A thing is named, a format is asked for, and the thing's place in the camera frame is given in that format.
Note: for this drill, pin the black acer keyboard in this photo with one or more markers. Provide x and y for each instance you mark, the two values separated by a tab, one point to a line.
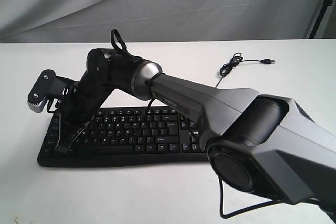
128	136

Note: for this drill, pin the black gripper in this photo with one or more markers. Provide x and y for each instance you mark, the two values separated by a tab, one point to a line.
83	99

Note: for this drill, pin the black tripod stand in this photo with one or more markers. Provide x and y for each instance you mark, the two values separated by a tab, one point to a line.
320	19

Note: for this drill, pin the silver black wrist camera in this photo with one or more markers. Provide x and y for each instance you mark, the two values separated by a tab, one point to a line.
47	88

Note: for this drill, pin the grey backdrop cloth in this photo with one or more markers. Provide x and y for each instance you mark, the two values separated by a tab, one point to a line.
155	20

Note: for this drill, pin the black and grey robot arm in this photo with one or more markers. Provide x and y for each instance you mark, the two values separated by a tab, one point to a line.
259	144

